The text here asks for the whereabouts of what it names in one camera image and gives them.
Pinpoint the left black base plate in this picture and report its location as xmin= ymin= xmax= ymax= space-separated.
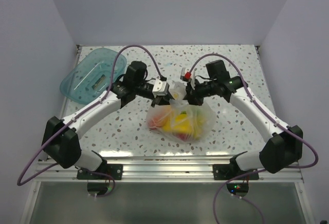
xmin=77 ymin=164 xmax=123 ymax=180

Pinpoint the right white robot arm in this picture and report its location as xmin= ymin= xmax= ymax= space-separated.
xmin=181 ymin=60 xmax=303 ymax=179

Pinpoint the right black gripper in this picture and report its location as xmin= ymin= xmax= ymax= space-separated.
xmin=181 ymin=77 xmax=217 ymax=106

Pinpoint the yellow fake banana bunch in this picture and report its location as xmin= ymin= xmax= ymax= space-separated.
xmin=161 ymin=114 xmax=202 ymax=141

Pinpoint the aluminium mounting rail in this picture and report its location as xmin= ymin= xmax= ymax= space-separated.
xmin=35 ymin=155 xmax=303 ymax=183

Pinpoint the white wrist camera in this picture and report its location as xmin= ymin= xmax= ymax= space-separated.
xmin=152 ymin=79 xmax=169 ymax=97
xmin=180 ymin=68 xmax=195 ymax=86

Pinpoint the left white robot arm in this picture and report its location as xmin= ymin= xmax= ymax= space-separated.
xmin=42 ymin=61 xmax=172 ymax=179

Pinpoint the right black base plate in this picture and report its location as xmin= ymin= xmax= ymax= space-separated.
xmin=212 ymin=164 xmax=259 ymax=180

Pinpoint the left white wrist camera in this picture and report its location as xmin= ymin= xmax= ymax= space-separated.
xmin=152 ymin=79 xmax=169 ymax=97

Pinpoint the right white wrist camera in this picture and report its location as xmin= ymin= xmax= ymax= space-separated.
xmin=180 ymin=68 xmax=195 ymax=86

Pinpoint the clear plastic bag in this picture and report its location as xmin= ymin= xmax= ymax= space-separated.
xmin=146 ymin=82 xmax=216 ymax=143

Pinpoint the red orange fake mango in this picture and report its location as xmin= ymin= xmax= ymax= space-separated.
xmin=148 ymin=114 xmax=169 ymax=129

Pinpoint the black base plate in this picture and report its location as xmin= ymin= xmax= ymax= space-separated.
xmin=77 ymin=164 xmax=123 ymax=180
xmin=212 ymin=164 xmax=259 ymax=180

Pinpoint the blue plastic fruit tray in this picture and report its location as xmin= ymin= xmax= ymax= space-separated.
xmin=60 ymin=48 xmax=127 ymax=105

